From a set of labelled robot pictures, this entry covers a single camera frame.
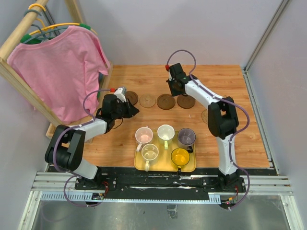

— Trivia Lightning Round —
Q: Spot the green garment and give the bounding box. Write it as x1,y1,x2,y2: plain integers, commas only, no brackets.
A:
20,23,97,45

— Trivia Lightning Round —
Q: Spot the purple translucent cup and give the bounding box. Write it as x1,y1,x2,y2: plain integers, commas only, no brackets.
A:
177,128,196,153

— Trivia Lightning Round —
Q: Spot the pink translucent cup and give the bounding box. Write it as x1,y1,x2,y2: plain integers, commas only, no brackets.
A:
135,127,153,152

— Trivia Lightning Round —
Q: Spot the aluminium frame post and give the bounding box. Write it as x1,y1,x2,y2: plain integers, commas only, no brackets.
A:
243,0,295,72

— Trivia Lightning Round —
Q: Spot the dark brown wooden coaster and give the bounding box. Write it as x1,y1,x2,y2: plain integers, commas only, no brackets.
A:
177,95,196,109

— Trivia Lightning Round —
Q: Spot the yellow translucent cup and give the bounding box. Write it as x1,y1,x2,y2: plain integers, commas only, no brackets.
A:
170,148,190,173

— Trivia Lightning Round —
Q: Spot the wooden clothes rack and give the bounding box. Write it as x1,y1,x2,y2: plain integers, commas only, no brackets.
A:
0,0,113,139

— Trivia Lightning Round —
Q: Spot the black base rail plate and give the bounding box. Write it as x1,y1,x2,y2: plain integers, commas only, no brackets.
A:
45,166,248,201

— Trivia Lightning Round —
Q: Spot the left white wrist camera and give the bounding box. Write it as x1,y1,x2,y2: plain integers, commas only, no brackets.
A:
111,87,127,103

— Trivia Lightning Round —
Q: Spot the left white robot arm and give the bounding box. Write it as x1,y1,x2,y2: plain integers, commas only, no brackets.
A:
45,94,140,190

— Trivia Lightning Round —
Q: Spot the dark cork coaster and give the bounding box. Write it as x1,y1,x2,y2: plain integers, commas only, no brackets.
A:
125,91,139,105

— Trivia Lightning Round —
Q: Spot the light woven rattan coaster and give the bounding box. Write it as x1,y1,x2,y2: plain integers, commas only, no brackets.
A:
201,110,208,124

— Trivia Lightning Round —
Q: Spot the white cup green handle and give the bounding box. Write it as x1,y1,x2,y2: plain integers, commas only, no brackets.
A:
157,125,175,150

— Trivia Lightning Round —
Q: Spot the grey clothes hanger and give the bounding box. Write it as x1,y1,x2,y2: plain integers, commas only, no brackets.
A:
20,24,68,45

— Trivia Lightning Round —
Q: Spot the clear cup white handle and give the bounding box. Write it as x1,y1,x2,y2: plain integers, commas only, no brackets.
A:
141,144,159,172

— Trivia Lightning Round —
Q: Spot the yellow clothes hanger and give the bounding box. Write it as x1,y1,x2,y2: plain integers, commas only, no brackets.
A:
30,0,97,35

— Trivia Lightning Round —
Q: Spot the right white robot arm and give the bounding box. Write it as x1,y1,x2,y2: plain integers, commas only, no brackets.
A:
165,63,239,192

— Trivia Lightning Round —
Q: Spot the yellow plastic tray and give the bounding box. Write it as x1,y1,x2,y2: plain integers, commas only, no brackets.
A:
134,130,196,173

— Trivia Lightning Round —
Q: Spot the pink t-shirt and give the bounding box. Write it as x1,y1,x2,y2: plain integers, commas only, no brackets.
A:
7,26,110,124

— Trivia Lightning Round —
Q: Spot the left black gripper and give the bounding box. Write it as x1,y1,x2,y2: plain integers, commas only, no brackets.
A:
112,98,140,120

